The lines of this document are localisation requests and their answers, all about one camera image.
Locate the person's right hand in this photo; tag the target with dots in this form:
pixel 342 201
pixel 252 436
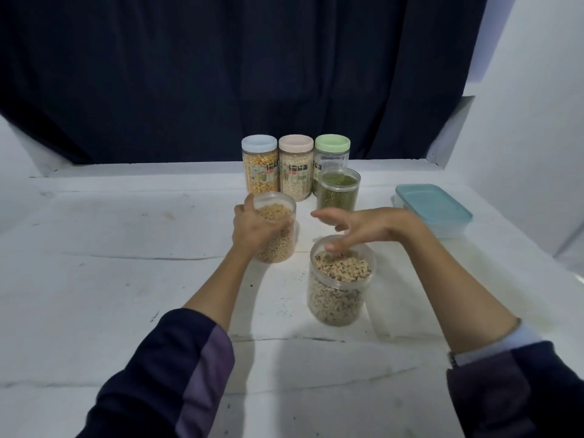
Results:
pixel 370 225

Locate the person's left hand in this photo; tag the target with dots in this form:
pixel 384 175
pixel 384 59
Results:
pixel 254 230

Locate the pile of yellow soybeans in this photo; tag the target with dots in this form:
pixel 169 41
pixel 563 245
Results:
pixel 279 241

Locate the pile of green beans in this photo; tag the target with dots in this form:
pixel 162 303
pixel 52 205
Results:
pixel 339 194

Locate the transparent jar blue lid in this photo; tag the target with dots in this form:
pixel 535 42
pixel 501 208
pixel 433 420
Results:
pixel 260 168

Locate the teal lidded plastic container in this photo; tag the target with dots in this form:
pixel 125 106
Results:
pixel 433 207

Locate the transparent jar pink lid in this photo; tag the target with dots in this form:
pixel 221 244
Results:
pixel 297 168

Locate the transparent jar green lid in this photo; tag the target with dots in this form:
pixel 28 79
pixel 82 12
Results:
pixel 332 152

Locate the blue round lid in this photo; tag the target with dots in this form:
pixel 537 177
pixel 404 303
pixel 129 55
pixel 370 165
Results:
pixel 259 142

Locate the green round lid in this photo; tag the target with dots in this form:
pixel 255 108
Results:
pixel 332 142

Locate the pink round lid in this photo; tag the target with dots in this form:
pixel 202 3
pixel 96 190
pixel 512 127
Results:
pixel 297 142

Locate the person's right forearm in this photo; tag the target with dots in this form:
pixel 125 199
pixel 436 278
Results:
pixel 465 305

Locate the dark navy curtain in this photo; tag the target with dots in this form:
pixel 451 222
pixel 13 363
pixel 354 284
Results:
pixel 228 68

